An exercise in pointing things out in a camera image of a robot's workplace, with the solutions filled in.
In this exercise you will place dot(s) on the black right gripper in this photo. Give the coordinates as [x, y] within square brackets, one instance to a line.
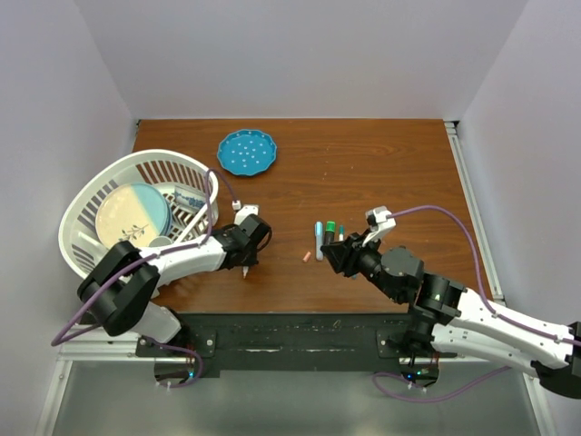
[344, 255]

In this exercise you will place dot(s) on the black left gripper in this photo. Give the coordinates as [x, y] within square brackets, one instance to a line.
[251, 259]

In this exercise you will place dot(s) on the black green highlighter pen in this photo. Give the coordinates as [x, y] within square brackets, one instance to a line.
[329, 232]

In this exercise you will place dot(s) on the light blue highlighter pen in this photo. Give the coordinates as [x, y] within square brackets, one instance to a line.
[318, 231]

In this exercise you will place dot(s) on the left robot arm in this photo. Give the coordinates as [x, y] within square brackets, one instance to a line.
[120, 287]

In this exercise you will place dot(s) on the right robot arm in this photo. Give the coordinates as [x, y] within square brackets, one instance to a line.
[448, 317]

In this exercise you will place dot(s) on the blue white patterned dish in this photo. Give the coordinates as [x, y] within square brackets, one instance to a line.
[188, 199]

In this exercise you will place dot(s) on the white cup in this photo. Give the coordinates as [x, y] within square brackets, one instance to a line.
[160, 241]

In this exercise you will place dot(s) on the teal dotted plate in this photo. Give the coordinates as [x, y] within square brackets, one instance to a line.
[247, 152]

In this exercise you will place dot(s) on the beige blue plate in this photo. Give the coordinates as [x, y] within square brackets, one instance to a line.
[133, 212]

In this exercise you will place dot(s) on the white plastic basket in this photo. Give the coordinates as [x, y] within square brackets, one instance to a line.
[164, 170]

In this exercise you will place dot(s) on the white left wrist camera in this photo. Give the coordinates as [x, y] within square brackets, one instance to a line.
[242, 211]

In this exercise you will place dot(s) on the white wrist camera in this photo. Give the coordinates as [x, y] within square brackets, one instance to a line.
[380, 222]
[242, 211]

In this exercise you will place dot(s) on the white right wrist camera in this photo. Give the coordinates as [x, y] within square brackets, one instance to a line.
[380, 222]

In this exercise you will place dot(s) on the aluminium table frame rail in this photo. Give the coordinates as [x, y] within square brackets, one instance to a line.
[537, 397]

